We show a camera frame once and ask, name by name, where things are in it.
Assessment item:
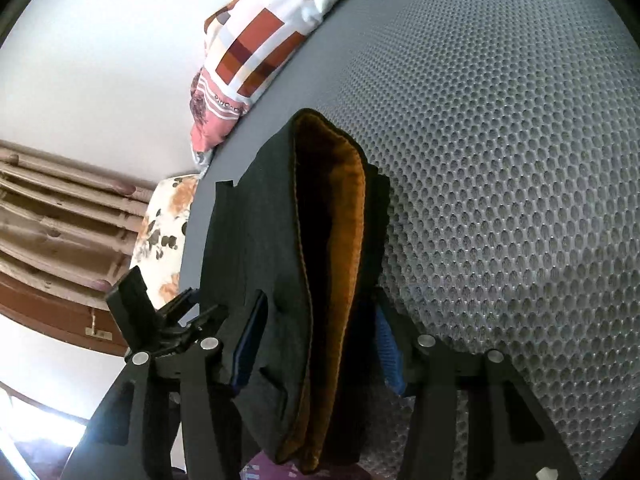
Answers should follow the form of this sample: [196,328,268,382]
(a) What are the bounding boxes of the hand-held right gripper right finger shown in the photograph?
[375,287,582,480]

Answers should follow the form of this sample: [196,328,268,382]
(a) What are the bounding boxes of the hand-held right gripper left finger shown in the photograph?
[65,289,269,480]

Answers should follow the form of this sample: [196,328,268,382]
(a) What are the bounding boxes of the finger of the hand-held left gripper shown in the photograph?
[106,267,167,353]
[159,287,202,337]

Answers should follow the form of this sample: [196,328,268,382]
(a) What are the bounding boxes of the black pants with orange lining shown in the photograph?
[197,108,392,476]

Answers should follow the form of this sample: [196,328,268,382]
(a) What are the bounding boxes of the floral pillow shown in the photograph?
[131,174,201,311]

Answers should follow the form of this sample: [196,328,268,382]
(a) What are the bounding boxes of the brown wooden board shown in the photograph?
[0,275,132,357]

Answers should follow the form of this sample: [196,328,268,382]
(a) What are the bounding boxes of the beige patterned curtain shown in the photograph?
[0,140,157,311]

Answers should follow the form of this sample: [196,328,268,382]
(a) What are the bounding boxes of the purple patterned cloth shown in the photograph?
[239,450,373,480]

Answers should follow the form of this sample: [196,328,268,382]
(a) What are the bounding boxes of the grey white crumpled cloth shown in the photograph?
[192,149,215,177]

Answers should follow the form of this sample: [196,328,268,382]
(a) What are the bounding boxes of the grey mesh mat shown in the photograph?
[177,0,640,480]

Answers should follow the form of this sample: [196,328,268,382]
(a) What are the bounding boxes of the checked patchwork blanket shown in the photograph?
[190,0,396,166]

